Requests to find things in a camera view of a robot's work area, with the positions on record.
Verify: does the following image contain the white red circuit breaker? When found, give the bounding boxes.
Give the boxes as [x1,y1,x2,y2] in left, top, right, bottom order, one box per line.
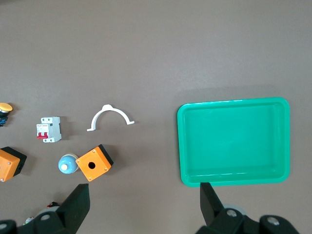
[36,116,62,144]

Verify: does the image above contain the green plastic tray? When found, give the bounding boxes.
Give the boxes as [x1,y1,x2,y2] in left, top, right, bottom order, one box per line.
[176,97,291,188]

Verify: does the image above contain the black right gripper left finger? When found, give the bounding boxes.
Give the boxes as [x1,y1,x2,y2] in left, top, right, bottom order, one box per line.
[57,183,91,234]

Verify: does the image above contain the orange black button box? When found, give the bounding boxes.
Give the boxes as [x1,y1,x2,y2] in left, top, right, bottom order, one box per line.
[75,144,115,182]
[0,146,28,183]

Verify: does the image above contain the small white pipe clamp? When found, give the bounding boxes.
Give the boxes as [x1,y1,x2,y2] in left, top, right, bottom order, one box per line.
[86,104,136,132]

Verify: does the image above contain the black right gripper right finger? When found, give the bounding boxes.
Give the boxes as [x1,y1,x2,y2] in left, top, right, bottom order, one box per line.
[199,182,225,229]

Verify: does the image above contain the yellow mushroom push button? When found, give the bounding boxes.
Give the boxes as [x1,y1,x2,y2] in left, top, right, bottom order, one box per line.
[0,102,14,127]

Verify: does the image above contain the blue dome-shaped component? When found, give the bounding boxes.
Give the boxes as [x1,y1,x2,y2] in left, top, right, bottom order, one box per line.
[58,153,80,175]

